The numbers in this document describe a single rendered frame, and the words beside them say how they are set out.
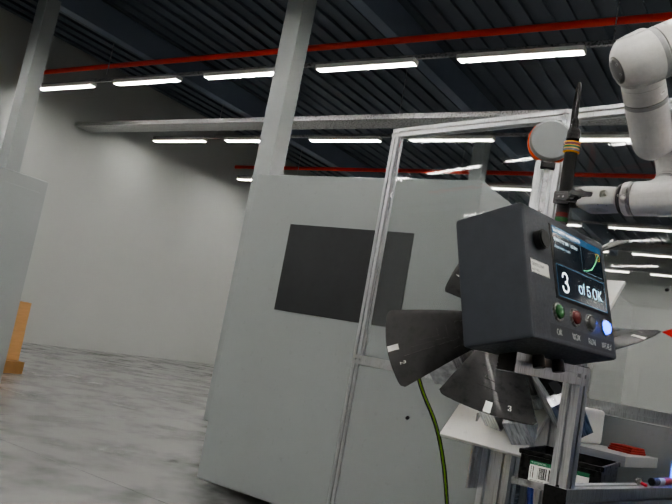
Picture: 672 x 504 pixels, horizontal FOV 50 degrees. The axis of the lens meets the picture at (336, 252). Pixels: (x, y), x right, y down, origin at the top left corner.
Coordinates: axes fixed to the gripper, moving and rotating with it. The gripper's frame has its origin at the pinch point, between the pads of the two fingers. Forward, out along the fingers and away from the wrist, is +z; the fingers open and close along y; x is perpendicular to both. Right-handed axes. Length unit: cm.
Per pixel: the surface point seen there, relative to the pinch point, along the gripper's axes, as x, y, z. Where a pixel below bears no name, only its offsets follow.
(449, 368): -48, 6, 31
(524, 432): -60, -2, 0
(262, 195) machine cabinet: 39, 121, 282
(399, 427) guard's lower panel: -76, 71, 97
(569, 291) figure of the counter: -34, -72, -42
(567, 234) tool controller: -25, -70, -40
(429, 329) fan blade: -39.0, -10.1, 28.4
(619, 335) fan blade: -33.6, -4.7, -21.0
